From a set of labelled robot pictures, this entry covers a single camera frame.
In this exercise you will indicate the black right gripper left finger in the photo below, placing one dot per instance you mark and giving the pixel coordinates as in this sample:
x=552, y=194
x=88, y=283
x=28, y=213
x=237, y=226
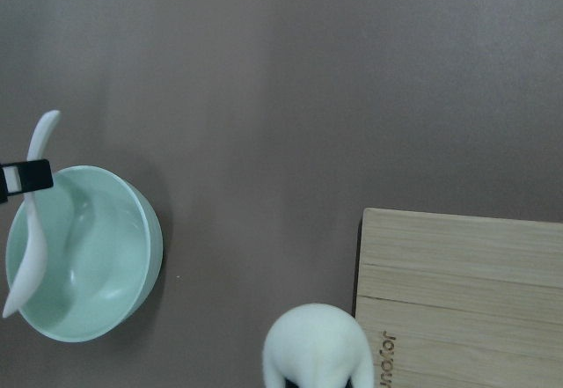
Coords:
x=288, y=383

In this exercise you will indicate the mint green bowl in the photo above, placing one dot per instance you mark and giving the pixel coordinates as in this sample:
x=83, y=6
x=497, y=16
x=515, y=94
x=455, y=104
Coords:
x=105, y=250

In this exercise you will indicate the white ceramic spoon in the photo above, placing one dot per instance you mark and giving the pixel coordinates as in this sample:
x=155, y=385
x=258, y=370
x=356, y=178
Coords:
x=34, y=263

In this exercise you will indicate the wooden cutting board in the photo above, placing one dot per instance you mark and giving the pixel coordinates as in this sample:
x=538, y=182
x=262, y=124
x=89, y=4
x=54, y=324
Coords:
x=460, y=301

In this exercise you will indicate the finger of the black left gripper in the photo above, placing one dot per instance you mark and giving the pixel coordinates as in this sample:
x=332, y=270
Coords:
x=25, y=177

